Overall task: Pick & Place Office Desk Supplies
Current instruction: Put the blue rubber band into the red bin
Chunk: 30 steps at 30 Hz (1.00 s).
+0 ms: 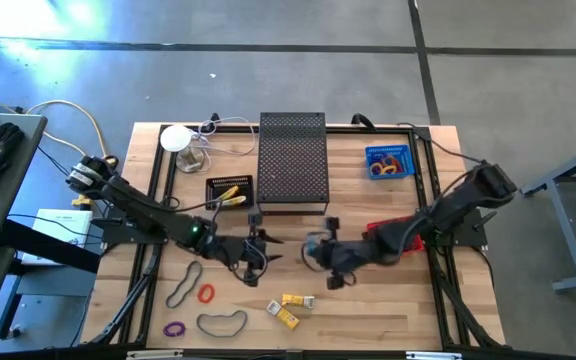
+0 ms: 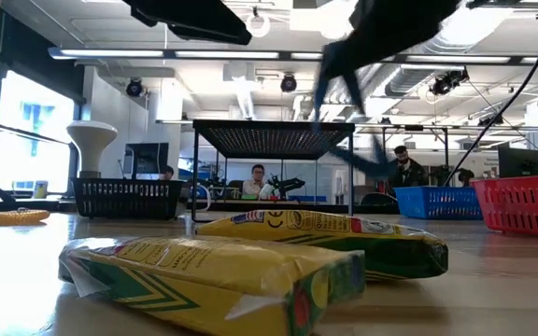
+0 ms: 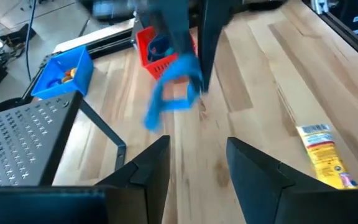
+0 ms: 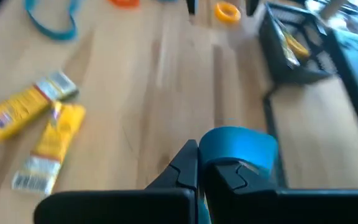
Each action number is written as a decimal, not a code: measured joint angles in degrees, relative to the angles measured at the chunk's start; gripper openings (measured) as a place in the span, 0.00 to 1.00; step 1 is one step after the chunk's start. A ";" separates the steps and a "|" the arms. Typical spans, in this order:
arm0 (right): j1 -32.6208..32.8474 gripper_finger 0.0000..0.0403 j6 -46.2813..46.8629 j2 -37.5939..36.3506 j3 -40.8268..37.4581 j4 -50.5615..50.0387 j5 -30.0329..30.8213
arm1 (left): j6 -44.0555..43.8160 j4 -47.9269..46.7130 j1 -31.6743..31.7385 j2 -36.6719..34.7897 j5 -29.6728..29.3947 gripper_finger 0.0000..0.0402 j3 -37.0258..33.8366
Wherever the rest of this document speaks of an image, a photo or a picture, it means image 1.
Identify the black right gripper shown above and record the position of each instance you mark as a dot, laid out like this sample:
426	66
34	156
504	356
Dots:
348	252

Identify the silver metal bracket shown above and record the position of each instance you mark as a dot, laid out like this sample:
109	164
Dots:
433	356
153	354

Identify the blue-grey metal table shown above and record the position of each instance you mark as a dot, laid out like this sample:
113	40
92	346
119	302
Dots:
565	225

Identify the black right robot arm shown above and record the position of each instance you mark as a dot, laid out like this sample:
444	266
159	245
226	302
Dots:
428	220

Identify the yellow power plug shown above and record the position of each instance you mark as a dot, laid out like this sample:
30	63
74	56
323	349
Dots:
82	202

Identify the white cardboard box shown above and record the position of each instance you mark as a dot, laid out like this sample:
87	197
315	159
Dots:
78	220

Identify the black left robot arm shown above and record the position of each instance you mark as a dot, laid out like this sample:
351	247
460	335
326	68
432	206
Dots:
143	212

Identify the black perforated metal riser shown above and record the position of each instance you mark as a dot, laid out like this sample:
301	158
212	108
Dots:
293	155

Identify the black plastic basket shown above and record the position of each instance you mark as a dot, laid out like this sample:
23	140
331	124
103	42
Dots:
248	182

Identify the grey side table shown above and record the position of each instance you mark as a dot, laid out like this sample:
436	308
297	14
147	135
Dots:
8	210

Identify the yellow crayon box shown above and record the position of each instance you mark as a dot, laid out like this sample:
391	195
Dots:
293	300
287	318
229	192
235	201

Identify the teal rubber band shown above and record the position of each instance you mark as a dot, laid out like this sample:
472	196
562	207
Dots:
222	334
168	302
312	244

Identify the white mushroom lamp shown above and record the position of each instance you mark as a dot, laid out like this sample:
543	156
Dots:
175	138

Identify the red plastic basket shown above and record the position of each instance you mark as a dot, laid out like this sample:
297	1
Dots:
374	227

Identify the blue plastic basket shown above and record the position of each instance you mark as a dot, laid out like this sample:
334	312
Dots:
405	150

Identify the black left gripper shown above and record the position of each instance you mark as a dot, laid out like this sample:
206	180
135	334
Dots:
230	250

